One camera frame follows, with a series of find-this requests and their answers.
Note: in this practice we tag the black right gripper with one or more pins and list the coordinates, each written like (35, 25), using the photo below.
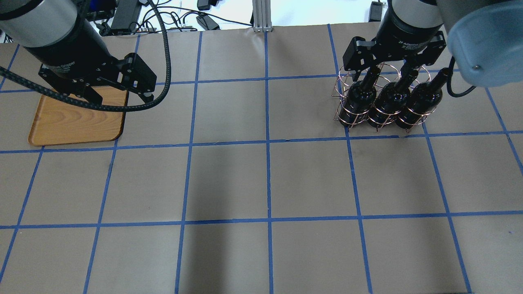
(402, 33)

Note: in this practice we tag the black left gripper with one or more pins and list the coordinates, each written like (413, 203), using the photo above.
(74, 52)

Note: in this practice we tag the dark wine bottle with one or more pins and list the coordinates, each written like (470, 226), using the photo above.
(359, 99)
(391, 100)
(423, 100)

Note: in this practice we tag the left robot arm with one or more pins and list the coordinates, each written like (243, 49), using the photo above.
(74, 58)

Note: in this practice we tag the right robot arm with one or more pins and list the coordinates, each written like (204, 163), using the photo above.
(483, 36)

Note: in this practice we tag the wooden tray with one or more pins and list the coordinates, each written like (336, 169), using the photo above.
(58, 123)

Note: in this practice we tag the black power brick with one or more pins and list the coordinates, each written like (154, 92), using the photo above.
(126, 16)

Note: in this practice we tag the black power adapter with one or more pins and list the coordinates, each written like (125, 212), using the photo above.
(207, 23)

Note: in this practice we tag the copper wire wine basket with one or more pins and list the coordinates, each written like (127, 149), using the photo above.
(388, 74)

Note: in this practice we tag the aluminium frame post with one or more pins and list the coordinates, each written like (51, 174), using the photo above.
(262, 16)

